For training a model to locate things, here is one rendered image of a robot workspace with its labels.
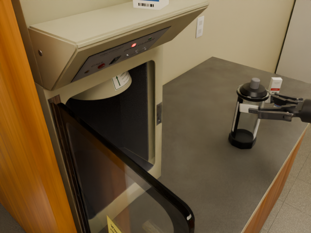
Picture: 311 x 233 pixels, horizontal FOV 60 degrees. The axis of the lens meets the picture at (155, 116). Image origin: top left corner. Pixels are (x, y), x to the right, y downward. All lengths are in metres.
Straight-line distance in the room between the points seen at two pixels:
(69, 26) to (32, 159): 0.19
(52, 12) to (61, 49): 0.10
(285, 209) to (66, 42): 2.02
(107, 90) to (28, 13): 0.24
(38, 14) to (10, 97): 0.15
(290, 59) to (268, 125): 2.39
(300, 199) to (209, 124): 1.30
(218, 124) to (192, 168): 0.29
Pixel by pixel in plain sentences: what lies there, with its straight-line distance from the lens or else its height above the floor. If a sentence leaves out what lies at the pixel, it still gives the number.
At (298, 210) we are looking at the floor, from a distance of 2.25.
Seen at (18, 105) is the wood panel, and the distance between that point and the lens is 0.36.
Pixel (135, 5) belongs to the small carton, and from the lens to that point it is 0.51.
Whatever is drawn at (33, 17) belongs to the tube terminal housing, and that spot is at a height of 1.52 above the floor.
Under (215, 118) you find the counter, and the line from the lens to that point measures 1.22.
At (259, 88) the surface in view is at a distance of 0.98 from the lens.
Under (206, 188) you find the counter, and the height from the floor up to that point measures 0.94.
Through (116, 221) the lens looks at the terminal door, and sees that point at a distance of 0.48.
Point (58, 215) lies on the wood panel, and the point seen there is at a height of 1.23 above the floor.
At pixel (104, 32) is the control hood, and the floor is 1.51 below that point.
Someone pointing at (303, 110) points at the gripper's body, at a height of 1.17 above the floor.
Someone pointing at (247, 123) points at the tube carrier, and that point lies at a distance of 1.01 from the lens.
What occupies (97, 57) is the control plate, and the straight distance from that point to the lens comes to 0.42.
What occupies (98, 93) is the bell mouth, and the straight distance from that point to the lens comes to 0.60.
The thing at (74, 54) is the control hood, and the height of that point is 1.49.
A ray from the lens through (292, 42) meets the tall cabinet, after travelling 3.53.
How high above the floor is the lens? 1.62
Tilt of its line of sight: 35 degrees down
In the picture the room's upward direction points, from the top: straight up
